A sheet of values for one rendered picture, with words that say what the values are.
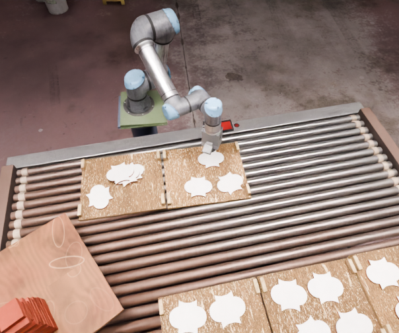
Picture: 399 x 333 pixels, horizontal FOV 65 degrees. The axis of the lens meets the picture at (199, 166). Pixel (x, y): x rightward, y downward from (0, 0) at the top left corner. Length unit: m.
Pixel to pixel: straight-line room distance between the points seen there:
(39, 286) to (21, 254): 0.17
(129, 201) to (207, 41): 2.89
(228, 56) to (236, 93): 0.63
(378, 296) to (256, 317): 0.51
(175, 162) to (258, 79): 2.14
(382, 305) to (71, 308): 1.21
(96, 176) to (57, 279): 0.55
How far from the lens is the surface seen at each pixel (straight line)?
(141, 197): 1.55
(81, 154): 1.81
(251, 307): 1.37
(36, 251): 1.46
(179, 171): 1.61
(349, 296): 1.49
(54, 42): 4.45
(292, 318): 1.40
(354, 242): 1.61
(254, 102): 3.32
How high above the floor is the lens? 2.27
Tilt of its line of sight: 56 degrees down
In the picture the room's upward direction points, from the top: straight up
